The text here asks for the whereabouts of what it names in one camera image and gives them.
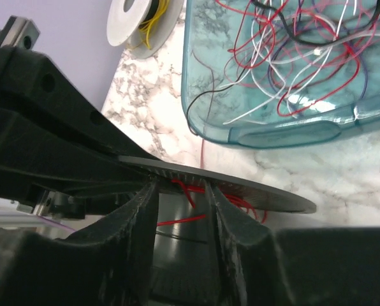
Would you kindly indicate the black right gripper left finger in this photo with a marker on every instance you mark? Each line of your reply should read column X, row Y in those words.
column 106, row 263

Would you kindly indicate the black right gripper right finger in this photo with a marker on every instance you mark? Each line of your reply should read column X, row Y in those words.
column 293, row 266

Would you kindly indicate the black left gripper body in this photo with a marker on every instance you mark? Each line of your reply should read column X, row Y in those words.
column 51, row 137

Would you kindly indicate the dark grey perforated spool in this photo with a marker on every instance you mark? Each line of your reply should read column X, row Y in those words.
column 184, row 268

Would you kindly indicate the teal transparent plastic bin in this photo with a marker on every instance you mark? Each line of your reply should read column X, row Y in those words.
column 278, row 74

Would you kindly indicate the white perforated spool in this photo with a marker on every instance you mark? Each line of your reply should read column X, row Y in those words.
column 141, row 26

